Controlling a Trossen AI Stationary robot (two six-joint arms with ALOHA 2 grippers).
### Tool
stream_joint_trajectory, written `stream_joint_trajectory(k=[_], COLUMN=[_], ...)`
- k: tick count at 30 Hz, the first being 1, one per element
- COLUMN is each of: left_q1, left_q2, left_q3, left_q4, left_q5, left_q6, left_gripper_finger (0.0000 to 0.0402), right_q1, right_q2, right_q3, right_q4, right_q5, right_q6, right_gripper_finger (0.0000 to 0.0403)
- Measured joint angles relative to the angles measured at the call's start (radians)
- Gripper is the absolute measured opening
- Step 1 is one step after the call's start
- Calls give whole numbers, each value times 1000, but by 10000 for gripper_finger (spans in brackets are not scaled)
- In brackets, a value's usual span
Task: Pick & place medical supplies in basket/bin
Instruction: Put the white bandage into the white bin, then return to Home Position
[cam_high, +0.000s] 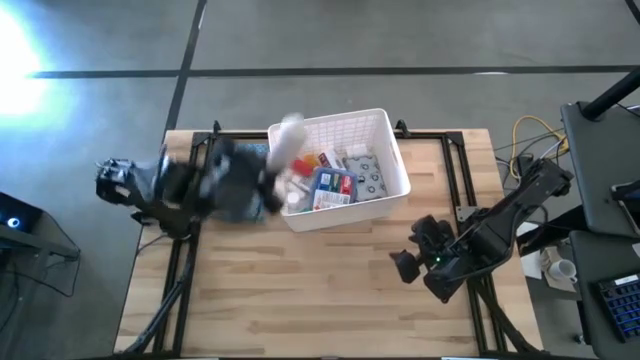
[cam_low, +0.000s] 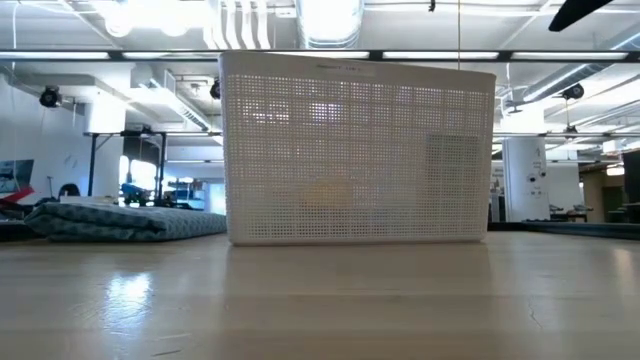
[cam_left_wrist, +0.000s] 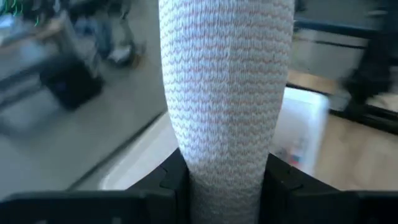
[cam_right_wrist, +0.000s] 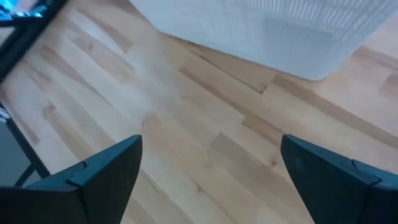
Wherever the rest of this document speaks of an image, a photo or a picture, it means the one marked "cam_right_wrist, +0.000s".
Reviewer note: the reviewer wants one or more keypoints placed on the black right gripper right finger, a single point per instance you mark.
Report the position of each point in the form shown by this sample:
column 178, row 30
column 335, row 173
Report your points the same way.
column 345, row 193

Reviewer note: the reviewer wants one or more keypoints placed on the black aluminium table frame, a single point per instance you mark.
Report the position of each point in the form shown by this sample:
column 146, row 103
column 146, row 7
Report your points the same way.
column 28, row 37

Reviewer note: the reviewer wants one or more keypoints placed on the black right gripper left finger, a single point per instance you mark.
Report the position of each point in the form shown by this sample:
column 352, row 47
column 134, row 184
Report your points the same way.
column 84, row 193

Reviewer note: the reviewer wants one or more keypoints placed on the white plastic mesh basket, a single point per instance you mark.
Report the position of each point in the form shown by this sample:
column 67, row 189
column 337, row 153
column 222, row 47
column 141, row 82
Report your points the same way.
column 264, row 31

